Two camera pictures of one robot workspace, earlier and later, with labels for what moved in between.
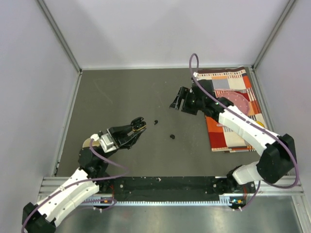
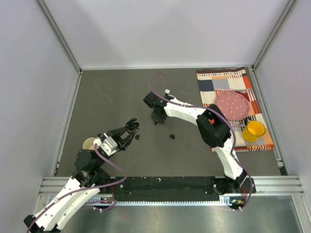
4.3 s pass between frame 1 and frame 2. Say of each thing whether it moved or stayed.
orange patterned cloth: stayed
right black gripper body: moved
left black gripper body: stayed
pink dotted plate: stayed
